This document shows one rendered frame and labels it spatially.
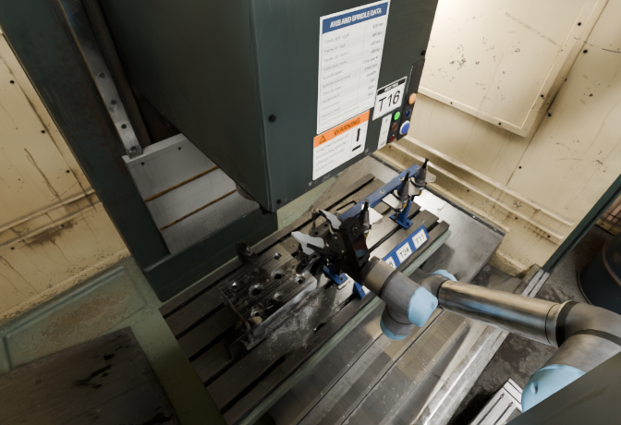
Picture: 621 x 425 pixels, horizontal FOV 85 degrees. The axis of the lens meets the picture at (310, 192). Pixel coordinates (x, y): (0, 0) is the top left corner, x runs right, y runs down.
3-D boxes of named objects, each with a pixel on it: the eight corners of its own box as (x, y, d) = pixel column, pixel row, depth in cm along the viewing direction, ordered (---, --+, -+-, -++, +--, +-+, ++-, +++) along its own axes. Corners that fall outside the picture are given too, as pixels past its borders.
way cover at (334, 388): (468, 321, 153) (481, 304, 142) (325, 501, 109) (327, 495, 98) (414, 278, 169) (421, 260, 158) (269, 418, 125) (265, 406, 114)
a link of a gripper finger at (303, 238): (287, 252, 86) (322, 262, 84) (287, 238, 82) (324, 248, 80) (291, 243, 88) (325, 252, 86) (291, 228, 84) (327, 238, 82)
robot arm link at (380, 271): (380, 285, 72) (400, 261, 77) (363, 272, 74) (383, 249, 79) (374, 302, 78) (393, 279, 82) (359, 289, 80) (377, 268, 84)
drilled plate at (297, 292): (316, 286, 129) (317, 280, 126) (253, 337, 115) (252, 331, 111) (279, 250, 141) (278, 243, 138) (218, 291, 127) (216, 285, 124)
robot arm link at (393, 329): (424, 324, 86) (437, 304, 79) (393, 349, 82) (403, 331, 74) (402, 300, 91) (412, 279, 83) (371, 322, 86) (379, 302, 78)
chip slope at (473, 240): (485, 264, 176) (506, 232, 158) (403, 358, 141) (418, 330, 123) (359, 179, 223) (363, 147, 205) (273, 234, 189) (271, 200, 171)
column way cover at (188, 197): (262, 206, 166) (251, 113, 130) (170, 259, 142) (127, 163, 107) (257, 200, 168) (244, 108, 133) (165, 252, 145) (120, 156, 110)
